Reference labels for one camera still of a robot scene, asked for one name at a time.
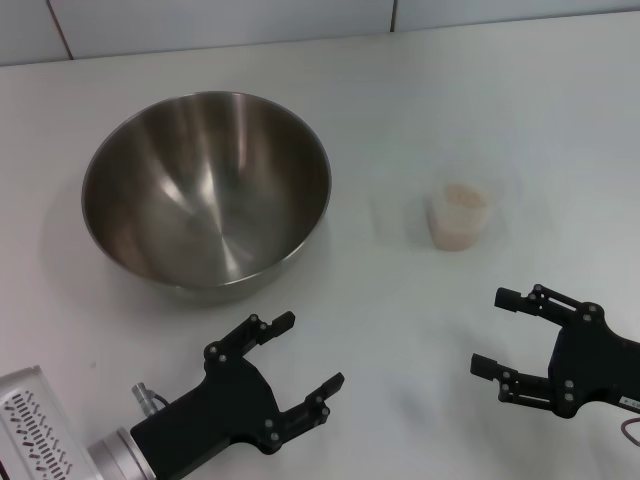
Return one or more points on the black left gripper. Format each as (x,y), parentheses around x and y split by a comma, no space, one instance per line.
(220,415)

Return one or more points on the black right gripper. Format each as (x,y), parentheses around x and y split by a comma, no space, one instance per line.
(595,365)

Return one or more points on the small transparent plastic cup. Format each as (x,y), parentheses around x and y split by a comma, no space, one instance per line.
(452,236)

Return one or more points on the white rice grains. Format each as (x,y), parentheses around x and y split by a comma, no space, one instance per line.
(462,196)

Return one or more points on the large stainless steel bowl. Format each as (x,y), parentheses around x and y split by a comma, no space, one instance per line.
(200,200)

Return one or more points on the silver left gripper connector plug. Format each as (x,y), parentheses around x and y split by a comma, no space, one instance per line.
(142,396)

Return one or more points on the white perforated housing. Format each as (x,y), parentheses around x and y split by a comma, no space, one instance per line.
(30,400)

